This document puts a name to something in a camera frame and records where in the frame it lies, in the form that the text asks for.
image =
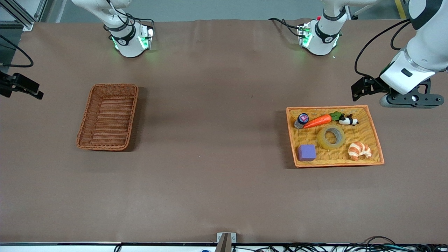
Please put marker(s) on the purple cube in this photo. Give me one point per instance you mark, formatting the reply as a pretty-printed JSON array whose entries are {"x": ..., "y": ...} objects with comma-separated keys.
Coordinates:
[{"x": 307, "y": 153}]

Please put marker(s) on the aluminium frame profile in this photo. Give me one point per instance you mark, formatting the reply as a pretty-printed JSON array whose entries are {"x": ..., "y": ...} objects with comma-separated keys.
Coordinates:
[{"x": 24, "y": 19}]

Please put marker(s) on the orange toy carrot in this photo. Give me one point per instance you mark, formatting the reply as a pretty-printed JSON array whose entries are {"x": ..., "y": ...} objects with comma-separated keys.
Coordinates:
[{"x": 318, "y": 121}]

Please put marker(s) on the brown wicker basket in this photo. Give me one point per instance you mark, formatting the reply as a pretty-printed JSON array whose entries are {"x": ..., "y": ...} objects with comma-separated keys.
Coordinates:
[{"x": 108, "y": 119}]

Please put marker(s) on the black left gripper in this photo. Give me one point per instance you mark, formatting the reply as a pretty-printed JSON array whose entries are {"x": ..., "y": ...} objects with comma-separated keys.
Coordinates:
[{"x": 373, "y": 86}]

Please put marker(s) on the clear yellowish tape roll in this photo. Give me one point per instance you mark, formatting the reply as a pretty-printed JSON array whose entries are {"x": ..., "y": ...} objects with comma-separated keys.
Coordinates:
[{"x": 323, "y": 140}]

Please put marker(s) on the orange wicker basket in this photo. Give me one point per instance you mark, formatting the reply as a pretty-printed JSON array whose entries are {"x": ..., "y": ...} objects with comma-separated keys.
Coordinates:
[{"x": 367, "y": 134}]

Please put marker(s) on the brown table cover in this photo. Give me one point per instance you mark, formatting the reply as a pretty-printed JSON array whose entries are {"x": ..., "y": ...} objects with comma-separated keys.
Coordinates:
[{"x": 224, "y": 182}]

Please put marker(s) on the black white panda toy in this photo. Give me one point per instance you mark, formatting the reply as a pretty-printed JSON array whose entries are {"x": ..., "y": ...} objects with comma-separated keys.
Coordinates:
[{"x": 346, "y": 120}]

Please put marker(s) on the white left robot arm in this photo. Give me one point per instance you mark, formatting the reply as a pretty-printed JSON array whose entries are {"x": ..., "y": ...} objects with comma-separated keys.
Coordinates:
[{"x": 427, "y": 45}]

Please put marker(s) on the metal table edge bracket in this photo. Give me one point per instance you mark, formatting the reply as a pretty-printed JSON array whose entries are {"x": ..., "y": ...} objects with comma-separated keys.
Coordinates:
[{"x": 225, "y": 241}]

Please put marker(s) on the toy croissant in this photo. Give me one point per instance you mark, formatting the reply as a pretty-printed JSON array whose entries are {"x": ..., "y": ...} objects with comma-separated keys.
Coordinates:
[{"x": 357, "y": 150}]

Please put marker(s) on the small bottle purple cap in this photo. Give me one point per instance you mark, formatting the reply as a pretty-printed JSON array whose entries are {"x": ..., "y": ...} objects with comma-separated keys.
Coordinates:
[{"x": 302, "y": 118}]

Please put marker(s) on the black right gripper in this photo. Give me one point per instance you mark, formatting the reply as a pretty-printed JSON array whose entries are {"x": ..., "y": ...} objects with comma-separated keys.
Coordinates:
[{"x": 7, "y": 85}]

